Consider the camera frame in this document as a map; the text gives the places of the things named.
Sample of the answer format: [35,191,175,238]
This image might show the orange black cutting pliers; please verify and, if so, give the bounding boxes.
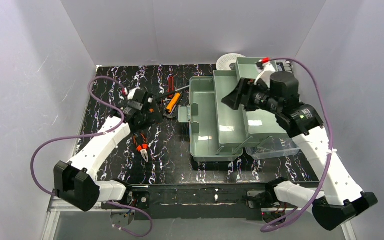
[133,133,149,163]

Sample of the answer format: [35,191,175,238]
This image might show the translucent lid green toolbox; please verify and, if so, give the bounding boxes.
[177,57,300,162]

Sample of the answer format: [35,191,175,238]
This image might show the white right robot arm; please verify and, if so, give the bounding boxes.
[222,71,378,231]

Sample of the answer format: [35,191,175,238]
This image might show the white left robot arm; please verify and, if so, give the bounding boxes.
[53,88,163,212]

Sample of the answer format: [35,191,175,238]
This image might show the orange utility knife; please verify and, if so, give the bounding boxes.
[165,92,182,114]

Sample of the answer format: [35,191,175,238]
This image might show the white filament spool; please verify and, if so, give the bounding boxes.
[216,53,245,71]

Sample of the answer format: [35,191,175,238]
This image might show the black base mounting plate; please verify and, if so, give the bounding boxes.
[100,182,309,222]

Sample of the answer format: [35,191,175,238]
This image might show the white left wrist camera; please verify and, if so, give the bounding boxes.
[127,87,154,104]

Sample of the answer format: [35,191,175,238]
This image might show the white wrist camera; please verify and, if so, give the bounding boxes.
[127,87,154,104]
[255,57,277,83]

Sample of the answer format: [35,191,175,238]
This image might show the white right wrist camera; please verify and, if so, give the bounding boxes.
[255,57,277,83]

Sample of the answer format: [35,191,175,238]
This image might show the red handle tool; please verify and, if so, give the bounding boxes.
[167,76,175,93]

